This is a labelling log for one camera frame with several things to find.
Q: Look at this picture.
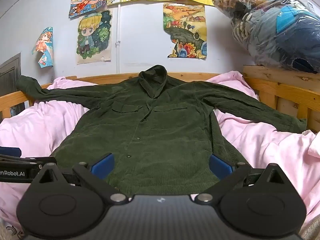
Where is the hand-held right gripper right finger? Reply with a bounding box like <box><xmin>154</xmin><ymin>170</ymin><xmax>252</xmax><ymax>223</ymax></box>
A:
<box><xmin>194</xmin><ymin>154</ymin><xmax>290</xmax><ymax>204</ymax></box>

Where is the curled cartoon wall poster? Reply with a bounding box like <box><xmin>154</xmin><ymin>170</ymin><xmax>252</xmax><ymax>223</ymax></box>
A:
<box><xmin>31</xmin><ymin>26</ymin><xmax>54</xmax><ymax>68</ymax></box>

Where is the dark wooden door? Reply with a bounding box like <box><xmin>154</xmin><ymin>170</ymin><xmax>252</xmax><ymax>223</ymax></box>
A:
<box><xmin>0</xmin><ymin>52</ymin><xmax>22</xmax><ymax>98</ymax></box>

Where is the clear plastic bag of clothes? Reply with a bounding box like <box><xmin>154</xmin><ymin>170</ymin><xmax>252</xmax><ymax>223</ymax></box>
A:
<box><xmin>212</xmin><ymin>0</ymin><xmax>320</xmax><ymax>74</ymax></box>

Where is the beige knit cloth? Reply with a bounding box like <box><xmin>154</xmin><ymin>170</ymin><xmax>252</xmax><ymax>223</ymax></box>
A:
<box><xmin>299</xmin><ymin>220</ymin><xmax>320</xmax><ymax>240</ymax></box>

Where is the pink bed sheet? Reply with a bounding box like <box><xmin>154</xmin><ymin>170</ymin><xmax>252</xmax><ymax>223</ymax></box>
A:
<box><xmin>0</xmin><ymin>70</ymin><xmax>320</xmax><ymax>230</ymax></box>

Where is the orange-haired cartoon girl poster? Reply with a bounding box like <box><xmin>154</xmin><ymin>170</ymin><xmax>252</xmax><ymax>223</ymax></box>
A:
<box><xmin>68</xmin><ymin>0</ymin><xmax>110</xmax><ymax>18</ymax></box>

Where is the white wall pipe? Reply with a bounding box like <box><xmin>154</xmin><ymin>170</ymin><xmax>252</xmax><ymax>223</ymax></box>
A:
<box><xmin>115</xmin><ymin>3</ymin><xmax>122</xmax><ymax>74</ymax></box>

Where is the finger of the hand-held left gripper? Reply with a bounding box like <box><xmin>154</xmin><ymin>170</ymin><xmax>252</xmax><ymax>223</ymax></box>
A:
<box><xmin>0</xmin><ymin>146</ymin><xmax>57</xmax><ymax>167</ymax></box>

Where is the blond cartoon character poster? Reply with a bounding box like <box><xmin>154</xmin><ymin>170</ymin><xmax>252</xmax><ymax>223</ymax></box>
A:
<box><xmin>76</xmin><ymin>9</ymin><xmax>113</xmax><ymax>65</ymax></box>

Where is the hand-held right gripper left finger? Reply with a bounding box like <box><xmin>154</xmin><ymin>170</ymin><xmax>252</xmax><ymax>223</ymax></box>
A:
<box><xmin>32</xmin><ymin>153</ymin><xmax>128</xmax><ymax>205</ymax></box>

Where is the wooden bed frame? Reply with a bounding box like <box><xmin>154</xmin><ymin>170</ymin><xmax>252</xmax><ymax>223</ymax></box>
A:
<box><xmin>0</xmin><ymin>65</ymin><xmax>320</xmax><ymax>133</ymax></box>

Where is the farm landscape drawing poster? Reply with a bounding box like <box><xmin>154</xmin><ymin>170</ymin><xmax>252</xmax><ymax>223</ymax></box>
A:
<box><xmin>163</xmin><ymin>3</ymin><xmax>208</xmax><ymax>59</ymax></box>

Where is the white patterned cloth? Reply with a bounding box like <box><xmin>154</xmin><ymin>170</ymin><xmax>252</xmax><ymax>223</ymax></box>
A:
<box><xmin>0</xmin><ymin>219</ymin><xmax>25</xmax><ymax>240</ymax></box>

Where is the green corduroy jacket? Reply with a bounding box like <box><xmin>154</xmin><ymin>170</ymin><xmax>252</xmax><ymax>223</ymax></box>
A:
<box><xmin>16</xmin><ymin>64</ymin><xmax>307</xmax><ymax>197</ymax></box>

